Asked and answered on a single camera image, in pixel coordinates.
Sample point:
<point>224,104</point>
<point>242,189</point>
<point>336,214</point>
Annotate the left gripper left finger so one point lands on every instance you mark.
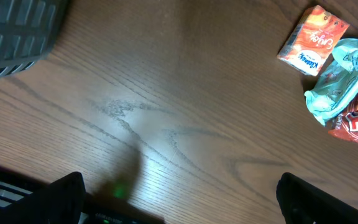
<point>58,203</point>

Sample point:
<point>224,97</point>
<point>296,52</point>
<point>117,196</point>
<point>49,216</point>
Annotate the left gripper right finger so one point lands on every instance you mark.
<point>303,203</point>

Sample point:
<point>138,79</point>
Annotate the teal white snack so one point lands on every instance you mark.
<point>337,85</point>

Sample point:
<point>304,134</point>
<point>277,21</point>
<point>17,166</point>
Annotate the orange tissue pack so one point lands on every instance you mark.
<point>312,41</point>

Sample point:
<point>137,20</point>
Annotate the grey plastic shopping basket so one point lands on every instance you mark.
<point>28,31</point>

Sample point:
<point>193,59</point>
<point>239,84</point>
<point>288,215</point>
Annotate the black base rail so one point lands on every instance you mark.
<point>105,209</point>

